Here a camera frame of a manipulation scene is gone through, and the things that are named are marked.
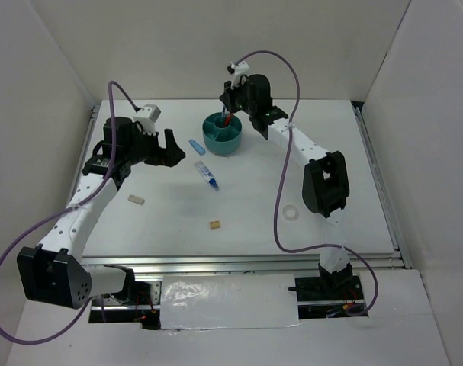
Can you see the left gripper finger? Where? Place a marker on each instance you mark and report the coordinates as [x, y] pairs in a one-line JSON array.
[[171, 144], [171, 157]]

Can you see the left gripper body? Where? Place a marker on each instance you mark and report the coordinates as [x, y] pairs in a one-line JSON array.
[[146, 148]]

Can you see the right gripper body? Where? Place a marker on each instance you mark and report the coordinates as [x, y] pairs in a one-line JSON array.
[[240, 96]]

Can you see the blue eraser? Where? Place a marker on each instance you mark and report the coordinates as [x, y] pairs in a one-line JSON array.
[[200, 150]]

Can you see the clear glue bottle blue cap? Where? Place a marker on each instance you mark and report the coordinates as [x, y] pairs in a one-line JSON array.
[[206, 174]]

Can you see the blue clear pen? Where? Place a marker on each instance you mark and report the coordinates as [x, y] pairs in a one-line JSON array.
[[224, 114]]

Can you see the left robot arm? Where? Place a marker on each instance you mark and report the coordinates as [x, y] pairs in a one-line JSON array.
[[52, 271]]

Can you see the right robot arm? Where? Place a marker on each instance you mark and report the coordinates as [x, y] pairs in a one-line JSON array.
[[325, 186]]

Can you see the teal round divided organizer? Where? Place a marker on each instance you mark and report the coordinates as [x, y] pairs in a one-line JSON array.
[[221, 140]]

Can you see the white beige eraser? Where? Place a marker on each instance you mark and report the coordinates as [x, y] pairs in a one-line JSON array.
[[136, 199]]

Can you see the small brown eraser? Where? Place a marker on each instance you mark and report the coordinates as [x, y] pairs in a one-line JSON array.
[[214, 225]]

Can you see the clear tape roll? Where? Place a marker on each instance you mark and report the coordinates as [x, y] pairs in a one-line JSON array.
[[290, 212]]

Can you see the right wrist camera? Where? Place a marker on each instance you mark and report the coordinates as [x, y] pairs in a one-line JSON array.
[[237, 71]]

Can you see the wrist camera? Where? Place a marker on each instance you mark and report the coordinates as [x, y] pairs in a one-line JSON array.
[[237, 71], [146, 117]]

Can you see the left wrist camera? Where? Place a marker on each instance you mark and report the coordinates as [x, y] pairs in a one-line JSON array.
[[146, 117]]

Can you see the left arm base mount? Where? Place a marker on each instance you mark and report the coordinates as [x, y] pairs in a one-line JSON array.
[[141, 307]]

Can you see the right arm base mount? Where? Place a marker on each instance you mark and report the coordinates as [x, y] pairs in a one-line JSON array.
[[316, 299]]

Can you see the aluminium rail frame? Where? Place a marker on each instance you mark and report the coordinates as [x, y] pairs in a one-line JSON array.
[[170, 232]]

